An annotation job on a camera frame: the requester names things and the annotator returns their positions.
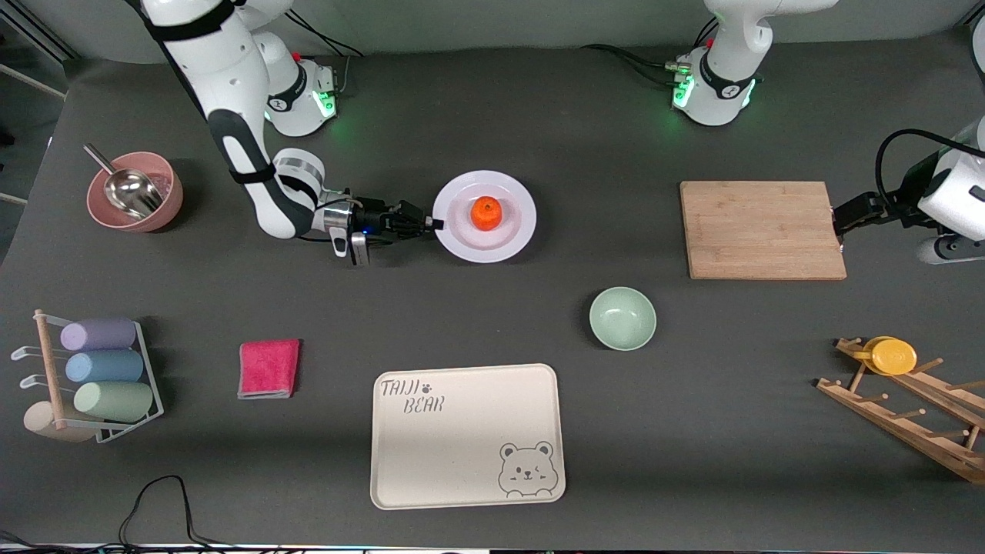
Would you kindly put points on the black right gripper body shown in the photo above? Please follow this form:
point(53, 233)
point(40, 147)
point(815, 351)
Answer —
point(375, 214)

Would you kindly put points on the white round plate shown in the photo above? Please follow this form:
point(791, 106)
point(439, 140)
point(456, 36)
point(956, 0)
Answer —
point(462, 238)

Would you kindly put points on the orange fruit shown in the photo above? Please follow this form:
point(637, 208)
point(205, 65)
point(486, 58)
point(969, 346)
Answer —
point(487, 213)

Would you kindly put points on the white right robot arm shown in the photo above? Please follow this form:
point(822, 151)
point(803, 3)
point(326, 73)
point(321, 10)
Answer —
point(223, 69)

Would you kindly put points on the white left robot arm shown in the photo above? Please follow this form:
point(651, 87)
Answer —
point(731, 46)

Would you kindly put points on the wooden cutting board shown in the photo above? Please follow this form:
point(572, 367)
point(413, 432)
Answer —
point(762, 231)

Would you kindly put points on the yellow cup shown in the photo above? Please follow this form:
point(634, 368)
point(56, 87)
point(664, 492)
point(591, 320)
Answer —
point(893, 357)

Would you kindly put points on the pink folded cloth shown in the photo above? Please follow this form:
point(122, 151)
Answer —
point(268, 368)

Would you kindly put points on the pink bowl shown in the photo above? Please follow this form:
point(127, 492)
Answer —
point(165, 211)

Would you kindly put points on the wooden peg drying rack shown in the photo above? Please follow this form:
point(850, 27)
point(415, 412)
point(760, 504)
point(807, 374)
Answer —
point(916, 432)

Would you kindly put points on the light green bowl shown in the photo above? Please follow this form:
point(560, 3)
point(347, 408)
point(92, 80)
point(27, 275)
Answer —
point(622, 318)

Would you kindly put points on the beige bear print tray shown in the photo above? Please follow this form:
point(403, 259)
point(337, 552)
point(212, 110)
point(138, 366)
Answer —
point(454, 454)

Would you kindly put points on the metal scoop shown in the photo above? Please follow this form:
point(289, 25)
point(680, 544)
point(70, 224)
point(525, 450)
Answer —
point(131, 192)

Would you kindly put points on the purple cup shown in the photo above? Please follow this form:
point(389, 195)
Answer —
point(98, 335)

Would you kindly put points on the blue cup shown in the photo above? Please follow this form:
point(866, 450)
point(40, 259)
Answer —
point(105, 366)

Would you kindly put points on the green cup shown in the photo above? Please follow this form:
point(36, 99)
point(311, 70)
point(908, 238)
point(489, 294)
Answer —
point(114, 401)

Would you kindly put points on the beige cup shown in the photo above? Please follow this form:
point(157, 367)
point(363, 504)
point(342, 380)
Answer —
point(38, 422)

